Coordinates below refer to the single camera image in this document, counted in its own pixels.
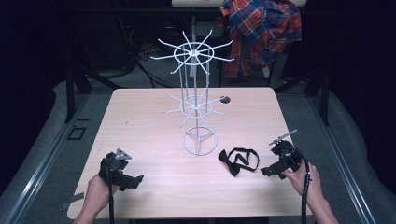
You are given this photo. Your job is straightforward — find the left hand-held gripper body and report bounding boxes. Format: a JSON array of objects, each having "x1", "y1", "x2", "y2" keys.
[{"x1": 98, "y1": 147, "x2": 133, "y2": 189}]

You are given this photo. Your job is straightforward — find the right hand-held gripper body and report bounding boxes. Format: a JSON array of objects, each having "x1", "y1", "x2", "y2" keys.
[{"x1": 268, "y1": 129, "x2": 304, "y2": 175}]

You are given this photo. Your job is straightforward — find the black bow tie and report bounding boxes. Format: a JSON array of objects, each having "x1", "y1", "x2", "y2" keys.
[{"x1": 218, "y1": 147, "x2": 261, "y2": 178}]

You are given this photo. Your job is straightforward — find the white wire display rack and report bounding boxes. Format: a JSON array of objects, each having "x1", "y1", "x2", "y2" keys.
[{"x1": 149, "y1": 29, "x2": 235, "y2": 157}]

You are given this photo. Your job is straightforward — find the person's right hand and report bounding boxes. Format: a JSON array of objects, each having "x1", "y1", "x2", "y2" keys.
[{"x1": 281, "y1": 161, "x2": 323, "y2": 206}]

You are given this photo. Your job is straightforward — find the person's left hand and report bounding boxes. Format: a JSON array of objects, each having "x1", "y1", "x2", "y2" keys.
[{"x1": 87, "y1": 173, "x2": 120, "y2": 216}]

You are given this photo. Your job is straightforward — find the grey tape strip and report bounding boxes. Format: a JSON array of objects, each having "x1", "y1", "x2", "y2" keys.
[{"x1": 59, "y1": 191, "x2": 86, "y2": 212}]

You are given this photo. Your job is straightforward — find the black metal stand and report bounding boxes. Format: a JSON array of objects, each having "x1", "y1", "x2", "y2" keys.
[
  {"x1": 64, "y1": 60, "x2": 122, "y2": 124},
  {"x1": 274, "y1": 66, "x2": 332, "y2": 127}
]

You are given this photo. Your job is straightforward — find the red blue plaid shirt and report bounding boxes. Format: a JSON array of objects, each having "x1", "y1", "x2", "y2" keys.
[{"x1": 217, "y1": 0, "x2": 304, "y2": 79}]

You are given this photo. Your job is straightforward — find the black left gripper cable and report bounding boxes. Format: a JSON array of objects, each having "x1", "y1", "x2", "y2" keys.
[{"x1": 105, "y1": 158, "x2": 116, "y2": 224}]

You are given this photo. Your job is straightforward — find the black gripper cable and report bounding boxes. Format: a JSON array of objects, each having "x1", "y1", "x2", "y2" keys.
[
  {"x1": 105, "y1": 158, "x2": 116, "y2": 224},
  {"x1": 291, "y1": 147, "x2": 313, "y2": 224}
]

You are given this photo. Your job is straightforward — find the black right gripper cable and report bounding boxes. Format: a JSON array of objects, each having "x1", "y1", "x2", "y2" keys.
[{"x1": 291, "y1": 147, "x2": 313, "y2": 224}]

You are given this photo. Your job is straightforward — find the aluminium floor rail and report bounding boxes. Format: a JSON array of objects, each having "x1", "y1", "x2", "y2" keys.
[
  {"x1": 306, "y1": 94, "x2": 377, "y2": 224},
  {"x1": 3, "y1": 92, "x2": 92, "y2": 224}
]

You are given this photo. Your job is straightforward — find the black floor cables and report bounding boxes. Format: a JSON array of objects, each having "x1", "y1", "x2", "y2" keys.
[{"x1": 120, "y1": 15, "x2": 181, "y2": 89}]

